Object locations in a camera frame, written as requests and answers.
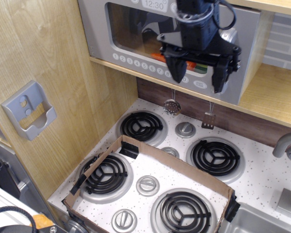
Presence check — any hanging silver strainer spoon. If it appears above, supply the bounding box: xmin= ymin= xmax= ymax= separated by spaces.
xmin=163 ymin=89 xmax=181 ymax=117

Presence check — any front right black burner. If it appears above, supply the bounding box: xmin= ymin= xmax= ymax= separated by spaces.
xmin=158 ymin=191 xmax=212 ymax=233

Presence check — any back right black burner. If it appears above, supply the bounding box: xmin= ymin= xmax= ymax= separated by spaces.
xmin=187 ymin=139 xmax=241 ymax=177

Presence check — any front left black burner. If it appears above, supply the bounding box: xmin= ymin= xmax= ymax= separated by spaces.
xmin=85 ymin=155 xmax=129 ymax=195

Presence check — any middle silver stove knob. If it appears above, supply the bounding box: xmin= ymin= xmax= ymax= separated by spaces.
xmin=161 ymin=147 xmax=179 ymax=158

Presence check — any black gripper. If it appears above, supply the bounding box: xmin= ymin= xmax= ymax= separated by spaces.
xmin=157 ymin=14 xmax=241 ymax=94

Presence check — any centre front silver knob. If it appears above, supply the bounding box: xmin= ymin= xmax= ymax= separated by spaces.
xmin=136 ymin=175 xmax=160 ymax=197

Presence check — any silver stove knob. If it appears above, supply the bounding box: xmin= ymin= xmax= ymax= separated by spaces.
xmin=161 ymin=147 xmax=179 ymax=158
xmin=175 ymin=122 xmax=196 ymax=138
xmin=111 ymin=209 xmax=137 ymax=233

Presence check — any silver sink faucet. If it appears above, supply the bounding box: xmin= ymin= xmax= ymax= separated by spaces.
xmin=273 ymin=133 xmax=291 ymax=160

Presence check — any silver faucet handle block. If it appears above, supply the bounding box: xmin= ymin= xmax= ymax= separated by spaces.
xmin=276 ymin=188 xmax=291 ymax=217

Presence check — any orange toy carrot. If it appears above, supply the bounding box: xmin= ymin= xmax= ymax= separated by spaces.
xmin=150 ymin=53 xmax=196 ymax=71

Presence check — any green toy plate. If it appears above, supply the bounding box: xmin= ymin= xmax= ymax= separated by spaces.
xmin=194 ymin=64 xmax=208 ymax=74

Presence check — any front silver stove knob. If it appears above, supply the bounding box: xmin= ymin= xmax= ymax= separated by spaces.
xmin=111 ymin=209 xmax=137 ymax=233

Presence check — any silver oven knob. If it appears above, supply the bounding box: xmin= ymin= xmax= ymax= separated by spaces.
xmin=67 ymin=220 xmax=87 ymax=233

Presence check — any hanging silver spatula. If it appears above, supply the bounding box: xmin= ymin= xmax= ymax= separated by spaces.
xmin=201 ymin=102 xmax=216 ymax=130

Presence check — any silver sink basin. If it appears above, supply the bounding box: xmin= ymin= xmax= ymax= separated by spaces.
xmin=219 ymin=203 xmax=291 ymax=233

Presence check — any grey wall phone holder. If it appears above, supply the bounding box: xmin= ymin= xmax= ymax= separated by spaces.
xmin=1 ymin=80 xmax=57 ymax=141

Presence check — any black cable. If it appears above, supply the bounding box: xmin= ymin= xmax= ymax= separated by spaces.
xmin=0 ymin=205 xmax=37 ymax=233

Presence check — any back silver stove knob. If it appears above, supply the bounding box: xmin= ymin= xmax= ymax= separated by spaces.
xmin=175 ymin=122 xmax=196 ymax=138

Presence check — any back left black burner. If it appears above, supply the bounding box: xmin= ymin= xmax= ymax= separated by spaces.
xmin=119 ymin=112 xmax=163 ymax=142

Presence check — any brown cardboard frame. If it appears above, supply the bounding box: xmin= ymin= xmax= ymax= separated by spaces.
xmin=63 ymin=136 xmax=239 ymax=233

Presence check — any black burner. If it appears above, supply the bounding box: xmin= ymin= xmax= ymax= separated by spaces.
xmin=187 ymin=139 xmax=241 ymax=177
xmin=158 ymin=191 xmax=212 ymax=233
xmin=119 ymin=112 xmax=163 ymax=142
xmin=85 ymin=155 xmax=129 ymax=195

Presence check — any silver toy microwave door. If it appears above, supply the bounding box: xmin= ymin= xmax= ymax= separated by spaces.
xmin=79 ymin=0 xmax=262 ymax=104

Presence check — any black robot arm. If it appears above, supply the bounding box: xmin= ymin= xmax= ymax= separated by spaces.
xmin=157 ymin=0 xmax=242 ymax=93

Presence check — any orange tag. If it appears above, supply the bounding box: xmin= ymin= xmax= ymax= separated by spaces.
xmin=33 ymin=214 xmax=54 ymax=229

